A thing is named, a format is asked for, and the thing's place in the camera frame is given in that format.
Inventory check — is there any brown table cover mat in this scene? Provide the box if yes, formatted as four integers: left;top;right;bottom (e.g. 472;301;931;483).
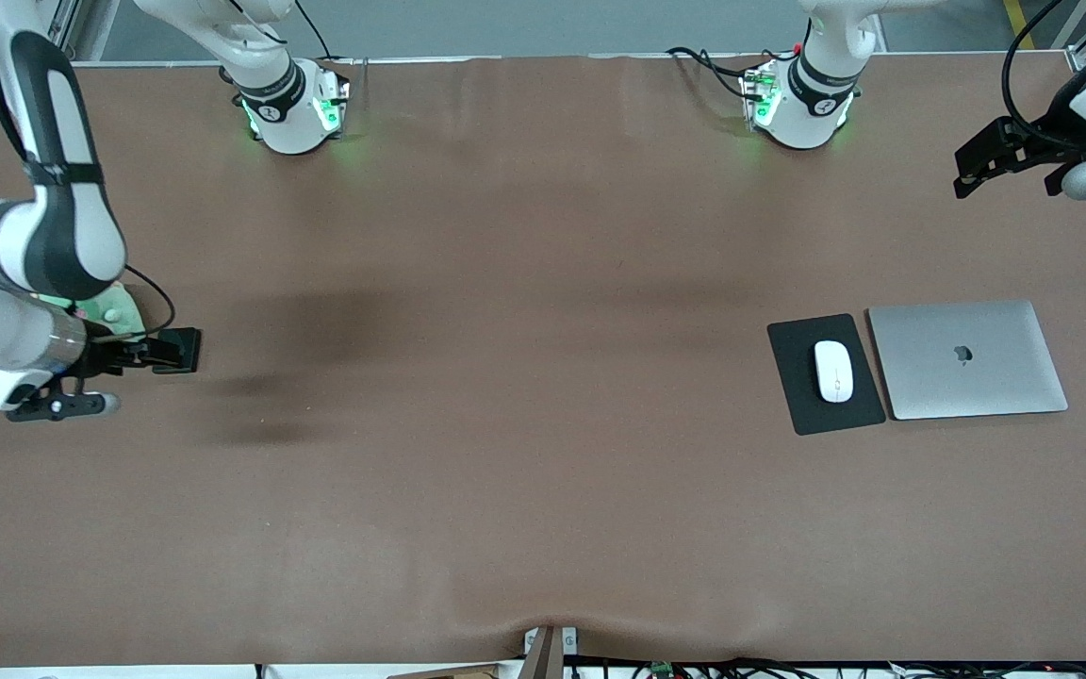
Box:
0;52;1086;667

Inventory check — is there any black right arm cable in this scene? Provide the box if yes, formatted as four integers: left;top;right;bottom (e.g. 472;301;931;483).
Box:
105;266;176;340

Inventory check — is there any black cable at base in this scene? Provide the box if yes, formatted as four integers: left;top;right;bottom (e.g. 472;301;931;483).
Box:
666;45;761;100
290;0;332;62

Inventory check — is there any black mouse pad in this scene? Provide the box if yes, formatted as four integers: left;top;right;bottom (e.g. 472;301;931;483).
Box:
767;313;887;437

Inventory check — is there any black smartphone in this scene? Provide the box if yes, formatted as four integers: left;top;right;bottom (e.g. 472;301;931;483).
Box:
152;327;203;376

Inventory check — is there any black cable at left base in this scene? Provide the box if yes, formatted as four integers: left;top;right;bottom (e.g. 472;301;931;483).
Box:
666;45;761;100

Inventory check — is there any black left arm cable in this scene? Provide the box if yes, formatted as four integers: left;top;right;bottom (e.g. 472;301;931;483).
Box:
1002;0;1086;154

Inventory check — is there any black cable at right base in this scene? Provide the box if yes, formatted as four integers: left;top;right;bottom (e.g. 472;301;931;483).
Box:
290;0;332;62

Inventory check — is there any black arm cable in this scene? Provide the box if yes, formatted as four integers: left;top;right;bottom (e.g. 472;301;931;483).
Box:
105;266;176;340
1002;0;1086;154

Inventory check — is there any white computer mouse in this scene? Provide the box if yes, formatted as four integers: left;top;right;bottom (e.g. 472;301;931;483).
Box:
814;339;855;404

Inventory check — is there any silver laptop with apple logo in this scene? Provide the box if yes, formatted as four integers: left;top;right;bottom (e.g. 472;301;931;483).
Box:
868;300;1070;422

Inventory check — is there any metal bracket at table edge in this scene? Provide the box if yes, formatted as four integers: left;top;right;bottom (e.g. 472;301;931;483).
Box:
522;624;580;679

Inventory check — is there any green plush dinosaur toy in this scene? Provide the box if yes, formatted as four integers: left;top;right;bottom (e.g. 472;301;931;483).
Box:
39;288;146;342

